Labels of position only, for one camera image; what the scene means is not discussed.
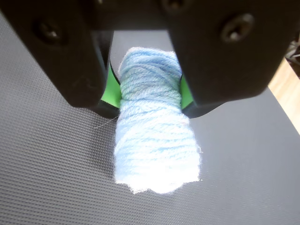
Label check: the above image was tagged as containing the light blue yarn block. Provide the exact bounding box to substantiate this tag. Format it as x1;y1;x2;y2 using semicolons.
113;46;204;195

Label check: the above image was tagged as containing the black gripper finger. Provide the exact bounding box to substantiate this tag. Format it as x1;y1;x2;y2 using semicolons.
0;0;121;118
168;0;300;119

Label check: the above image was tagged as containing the dark grey textured mat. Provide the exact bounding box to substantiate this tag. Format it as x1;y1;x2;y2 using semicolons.
0;11;300;225

